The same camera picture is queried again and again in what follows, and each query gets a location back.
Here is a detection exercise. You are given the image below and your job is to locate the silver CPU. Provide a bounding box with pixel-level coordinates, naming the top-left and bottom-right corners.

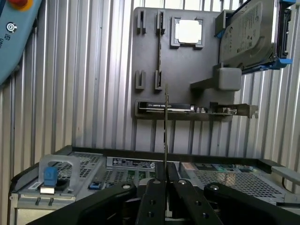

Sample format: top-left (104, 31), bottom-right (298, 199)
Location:
top-left (177, 19), bottom-right (203, 45)

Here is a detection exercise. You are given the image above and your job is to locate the black open PC case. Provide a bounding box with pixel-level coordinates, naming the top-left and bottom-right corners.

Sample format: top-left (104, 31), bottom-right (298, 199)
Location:
top-left (9, 144), bottom-right (300, 225)

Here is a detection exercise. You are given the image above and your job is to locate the red emergency stop button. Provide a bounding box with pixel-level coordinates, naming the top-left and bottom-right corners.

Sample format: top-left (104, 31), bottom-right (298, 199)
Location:
top-left (7, 0), bottom-right (34, 11)

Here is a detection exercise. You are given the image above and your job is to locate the silver hard disk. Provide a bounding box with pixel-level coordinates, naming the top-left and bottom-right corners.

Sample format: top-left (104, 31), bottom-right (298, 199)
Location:
top-left (219, 0), bottom-right (280, 69)

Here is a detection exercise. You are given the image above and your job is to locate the hard drive in blue caddy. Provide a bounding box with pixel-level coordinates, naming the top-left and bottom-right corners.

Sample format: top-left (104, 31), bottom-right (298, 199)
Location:
top-left (215, 0), bottom-right (294, 75)

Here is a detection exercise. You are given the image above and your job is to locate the grey parts rack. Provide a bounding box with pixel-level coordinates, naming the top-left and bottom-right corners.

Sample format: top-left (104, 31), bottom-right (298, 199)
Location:
top-left (131, 7), bottom-right (245, 121)

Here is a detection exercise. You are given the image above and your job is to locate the black graphics card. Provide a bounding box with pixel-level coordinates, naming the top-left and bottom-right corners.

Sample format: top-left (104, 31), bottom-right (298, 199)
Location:
top-left (137, 101), bottom-right (259, 119)

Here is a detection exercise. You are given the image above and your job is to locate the blue-grey teach pendant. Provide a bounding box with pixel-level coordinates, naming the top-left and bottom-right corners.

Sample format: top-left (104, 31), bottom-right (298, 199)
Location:
top-left (0, 0), bottom-right (44, 86)

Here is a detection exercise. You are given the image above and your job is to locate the blue USB stick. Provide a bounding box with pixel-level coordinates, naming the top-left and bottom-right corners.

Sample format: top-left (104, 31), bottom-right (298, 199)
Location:
top-left (43, 166), bottom-right (59, 188)

